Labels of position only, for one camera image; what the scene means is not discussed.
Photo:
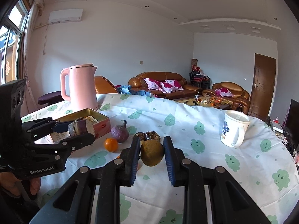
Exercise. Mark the sugarcane piece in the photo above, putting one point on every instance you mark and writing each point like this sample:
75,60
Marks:
81,126

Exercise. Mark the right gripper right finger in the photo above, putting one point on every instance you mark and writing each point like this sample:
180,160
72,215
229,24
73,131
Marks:
210,195

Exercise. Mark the person's left hand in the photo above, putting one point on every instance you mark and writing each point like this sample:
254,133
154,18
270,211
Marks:
13,185

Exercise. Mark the pink metal tin box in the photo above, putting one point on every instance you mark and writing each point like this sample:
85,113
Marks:
101,124

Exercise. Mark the pink electric kettle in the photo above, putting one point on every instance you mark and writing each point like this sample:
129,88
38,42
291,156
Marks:
78,86

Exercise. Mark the purple round turnip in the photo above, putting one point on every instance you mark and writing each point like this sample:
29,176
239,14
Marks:
120,132

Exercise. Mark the brown leather long sofa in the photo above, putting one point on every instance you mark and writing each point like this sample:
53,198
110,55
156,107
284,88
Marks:
167,85

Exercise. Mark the white wall air conditioner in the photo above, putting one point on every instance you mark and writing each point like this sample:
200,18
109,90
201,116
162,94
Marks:
68,15

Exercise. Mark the brown leather armchair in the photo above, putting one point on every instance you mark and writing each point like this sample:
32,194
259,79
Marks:
232,93

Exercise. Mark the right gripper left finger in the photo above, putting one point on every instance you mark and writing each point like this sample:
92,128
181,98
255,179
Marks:
93,194

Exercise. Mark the dark purple round stool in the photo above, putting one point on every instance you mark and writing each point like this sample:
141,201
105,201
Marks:
50,98

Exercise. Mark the large orange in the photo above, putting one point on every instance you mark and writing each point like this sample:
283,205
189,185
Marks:
138,166

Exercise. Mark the black television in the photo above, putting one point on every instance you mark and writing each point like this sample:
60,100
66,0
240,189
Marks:
291,126

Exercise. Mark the orange wooden chair back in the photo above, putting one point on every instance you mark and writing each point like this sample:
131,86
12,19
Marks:
104,86

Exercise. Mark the brown-yellow passion fruit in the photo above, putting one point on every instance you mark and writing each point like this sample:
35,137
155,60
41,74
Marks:
151,152

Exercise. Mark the white mug blue print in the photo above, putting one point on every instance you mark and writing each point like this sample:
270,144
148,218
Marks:
234,128

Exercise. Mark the window with frame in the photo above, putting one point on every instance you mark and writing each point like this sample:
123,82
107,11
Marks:
12,32

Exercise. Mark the blue clothing pile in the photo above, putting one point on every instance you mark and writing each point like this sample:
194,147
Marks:
128,90

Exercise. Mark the white cloud-print tablecloth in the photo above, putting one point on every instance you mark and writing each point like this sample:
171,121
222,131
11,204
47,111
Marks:
261,165

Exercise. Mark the stacked dark chairs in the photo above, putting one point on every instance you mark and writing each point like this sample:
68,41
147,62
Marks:
198,78

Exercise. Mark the small orange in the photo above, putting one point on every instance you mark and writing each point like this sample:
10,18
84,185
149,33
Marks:
111,144

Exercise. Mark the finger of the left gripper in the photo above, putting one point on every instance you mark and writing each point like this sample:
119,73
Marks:
64,148
39,128

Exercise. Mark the wooden coffee table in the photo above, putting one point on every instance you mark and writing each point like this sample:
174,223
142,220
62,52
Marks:
206,101

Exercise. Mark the brown wooden door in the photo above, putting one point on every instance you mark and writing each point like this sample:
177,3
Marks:
263,86

